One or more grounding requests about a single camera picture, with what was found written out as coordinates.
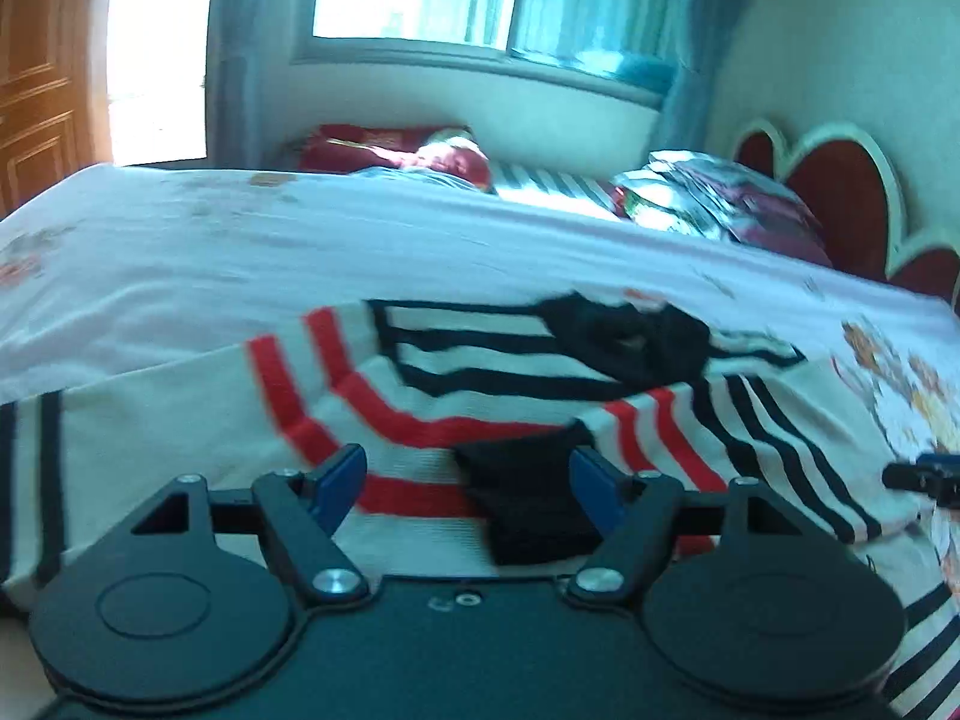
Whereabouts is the striped knit sweater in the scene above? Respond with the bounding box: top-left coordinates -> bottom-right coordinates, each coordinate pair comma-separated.
0,292 -> 960,720

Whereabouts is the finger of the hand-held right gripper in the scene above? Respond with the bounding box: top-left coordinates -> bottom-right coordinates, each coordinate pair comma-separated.
883,452 -> 960,509

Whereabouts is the stack of folded quilts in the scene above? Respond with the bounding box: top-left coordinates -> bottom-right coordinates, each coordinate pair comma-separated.
611,148 -> 835,269

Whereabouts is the blue garment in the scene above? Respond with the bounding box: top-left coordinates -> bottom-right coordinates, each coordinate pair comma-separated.
351,165 -> 482,194

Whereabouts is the blue curtain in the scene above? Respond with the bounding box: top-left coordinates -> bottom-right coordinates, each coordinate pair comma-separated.
210,0 -> 320,166
658,0 -> 762,160

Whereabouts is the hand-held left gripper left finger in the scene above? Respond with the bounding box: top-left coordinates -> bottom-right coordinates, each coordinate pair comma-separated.
112,443 -> 371,608

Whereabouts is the brown wooden door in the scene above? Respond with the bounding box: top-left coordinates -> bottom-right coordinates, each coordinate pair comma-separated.
0,0 -> 100,220

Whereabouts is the striped mattress cover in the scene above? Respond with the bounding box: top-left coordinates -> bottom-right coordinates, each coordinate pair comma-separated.
491,161 -> 632,223

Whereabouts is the red and white headboard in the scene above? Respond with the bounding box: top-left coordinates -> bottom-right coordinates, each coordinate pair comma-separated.
731,118 -> 960,310

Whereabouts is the floral white bed sheet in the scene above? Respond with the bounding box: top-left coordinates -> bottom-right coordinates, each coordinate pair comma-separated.
0,161 -> 960,720

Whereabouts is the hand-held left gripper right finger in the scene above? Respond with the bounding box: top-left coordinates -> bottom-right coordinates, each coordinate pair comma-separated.
565,446 -> 822,608

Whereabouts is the window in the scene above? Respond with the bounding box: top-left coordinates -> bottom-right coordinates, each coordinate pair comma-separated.
289,0 -> 698,104

